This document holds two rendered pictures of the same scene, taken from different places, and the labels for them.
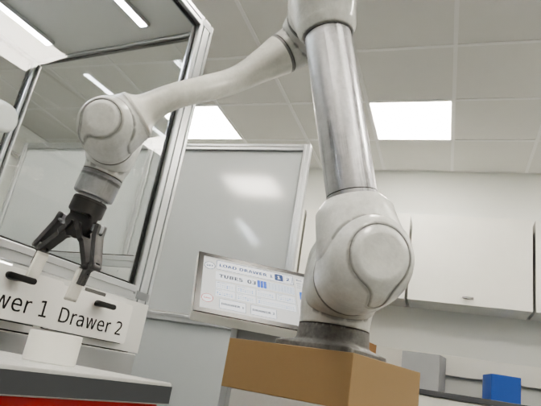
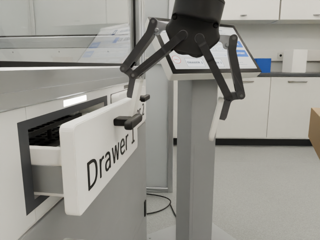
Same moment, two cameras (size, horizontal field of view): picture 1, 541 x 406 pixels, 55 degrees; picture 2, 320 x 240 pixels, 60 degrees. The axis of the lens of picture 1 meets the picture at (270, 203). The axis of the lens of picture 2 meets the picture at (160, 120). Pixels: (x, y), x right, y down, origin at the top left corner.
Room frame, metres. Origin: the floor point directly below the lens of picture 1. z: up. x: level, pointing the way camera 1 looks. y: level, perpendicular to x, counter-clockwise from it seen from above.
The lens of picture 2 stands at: (0.69, 0.59, 0.99)
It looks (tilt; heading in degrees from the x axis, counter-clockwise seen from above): 11 degrees down; 341
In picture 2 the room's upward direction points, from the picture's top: straight up
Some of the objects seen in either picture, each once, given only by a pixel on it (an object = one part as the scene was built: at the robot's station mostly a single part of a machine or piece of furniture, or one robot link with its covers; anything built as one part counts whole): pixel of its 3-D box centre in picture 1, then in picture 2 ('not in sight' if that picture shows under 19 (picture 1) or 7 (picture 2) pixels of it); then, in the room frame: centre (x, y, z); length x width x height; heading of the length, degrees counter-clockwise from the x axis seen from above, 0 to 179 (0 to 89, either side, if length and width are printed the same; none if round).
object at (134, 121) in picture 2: (18, 277); (126, 121); (1.12, 0.50, 0.91); 0.07 x 0.04 x 0.01; 152
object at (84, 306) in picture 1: (91, 315); (131, 109); (1.43, 0.42, 0.87); 0.29 x 0.02 x 0.11; 152
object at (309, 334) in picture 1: (336, 343); not in sight; (1.16, -0.19, 0.89); 0.22 x 0.18 x 0.06; 139
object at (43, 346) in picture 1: (52, 347); not in sight; (0.75, 0.26, 0.78); 0.07 x 0.07 x 0.04
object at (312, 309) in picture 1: (340, 278); not in sight; (1.13, -0.18, 1.02); 0.18 x 0.16 x 0.22; 2
